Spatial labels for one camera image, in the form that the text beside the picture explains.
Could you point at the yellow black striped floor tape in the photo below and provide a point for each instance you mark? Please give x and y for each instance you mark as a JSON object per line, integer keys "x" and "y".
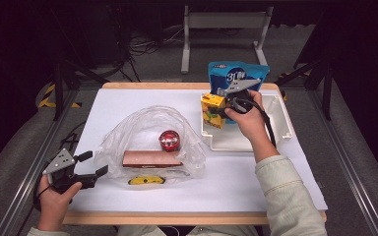
{"x": 47, "y": 98}

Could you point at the person's right hand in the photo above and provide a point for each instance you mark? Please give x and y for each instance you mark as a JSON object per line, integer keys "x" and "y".
{"x": 252, "y": 126}

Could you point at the person's torso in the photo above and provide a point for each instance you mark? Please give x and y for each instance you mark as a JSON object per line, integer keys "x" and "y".
{"x": 210, "y": 231}

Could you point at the person's left hand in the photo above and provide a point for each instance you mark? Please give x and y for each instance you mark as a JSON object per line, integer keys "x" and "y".
{"x": 54, "y": 206}

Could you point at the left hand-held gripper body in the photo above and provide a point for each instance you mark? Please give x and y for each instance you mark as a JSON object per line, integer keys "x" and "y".
{"x": 60, "y": 164}

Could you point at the white table mat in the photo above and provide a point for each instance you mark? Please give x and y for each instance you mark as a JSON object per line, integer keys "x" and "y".
{"x": 118, "y": 101}

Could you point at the red-lidded candy jar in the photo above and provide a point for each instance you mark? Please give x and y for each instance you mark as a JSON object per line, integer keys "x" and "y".
{"x": 169, "y": 140}

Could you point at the blue snack pouch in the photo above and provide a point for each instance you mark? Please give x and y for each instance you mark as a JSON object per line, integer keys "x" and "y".
{"x": 223, "y": 73}

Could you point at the white plastic tray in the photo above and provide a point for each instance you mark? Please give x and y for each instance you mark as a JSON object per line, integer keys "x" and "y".
{"x": 229, "y": 141}

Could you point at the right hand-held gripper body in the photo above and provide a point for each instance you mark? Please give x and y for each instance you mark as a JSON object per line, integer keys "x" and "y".
{"x": 239, "y": 98}

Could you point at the aluminium rail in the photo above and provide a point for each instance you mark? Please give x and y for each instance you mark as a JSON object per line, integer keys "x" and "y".
{"x": 351, "y": 164}
{"x": 29, "y": 173}

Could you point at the yellow drink carton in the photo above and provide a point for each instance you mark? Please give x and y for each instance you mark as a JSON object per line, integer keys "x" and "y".
{"x": 211, "y": 113}

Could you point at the wooden table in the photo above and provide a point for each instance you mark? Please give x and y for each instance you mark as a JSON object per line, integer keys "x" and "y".
{"x": 144, "y": 218}

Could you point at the brown rectangular box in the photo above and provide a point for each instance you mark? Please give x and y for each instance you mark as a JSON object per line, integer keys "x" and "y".
{"x": 151, "y": 159}

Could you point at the white metal stand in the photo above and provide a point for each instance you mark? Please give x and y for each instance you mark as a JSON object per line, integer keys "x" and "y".
{"x": 223, "y": 20}

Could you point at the clear plastic bag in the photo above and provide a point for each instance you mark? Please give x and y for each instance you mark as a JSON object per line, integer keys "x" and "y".
{"x": 134, "y": 137}

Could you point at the black metal stand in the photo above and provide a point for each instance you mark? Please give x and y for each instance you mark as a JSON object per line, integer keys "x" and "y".
{"x": 326, "y": 85}
{"x": 59, "y": 91}

